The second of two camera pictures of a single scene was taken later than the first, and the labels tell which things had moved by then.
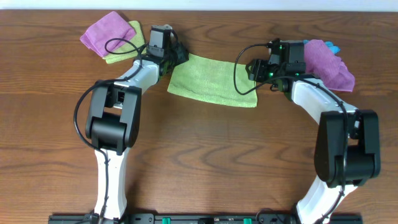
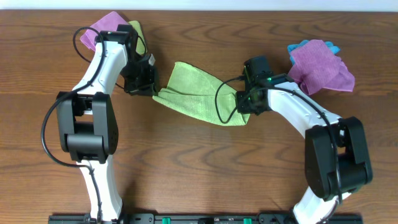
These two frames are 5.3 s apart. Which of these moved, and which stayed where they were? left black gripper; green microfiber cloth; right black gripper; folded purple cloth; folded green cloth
Moved: left black gripper; right black gripper; green microfiber cloth
Stayed: folded green cloth; folded purple cloth
